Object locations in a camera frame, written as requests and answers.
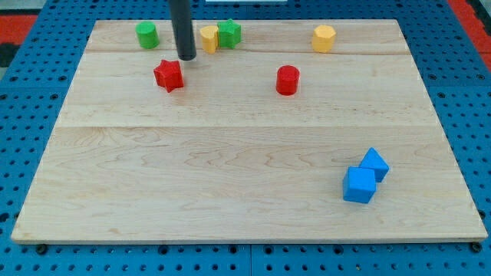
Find green star block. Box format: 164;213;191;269
217;18;242;49

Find green cylinder block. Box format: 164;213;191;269
135;21;160;49

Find blue triangle block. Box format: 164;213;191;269
358;147;390;182

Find yellow heart block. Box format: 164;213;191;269
199;25;219;54

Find blue cube block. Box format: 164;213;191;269
343;166;377;204

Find red cylinder block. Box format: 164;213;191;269
275;65;300;96

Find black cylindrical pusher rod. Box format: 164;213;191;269
168;0;196;61

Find red star block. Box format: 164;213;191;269
153;60;184;93

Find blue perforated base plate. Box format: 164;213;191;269
1;1;490;275

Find yellow hexagon block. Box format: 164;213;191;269
311;25;337;53

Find light wooden board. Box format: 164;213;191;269
12;19;487;245

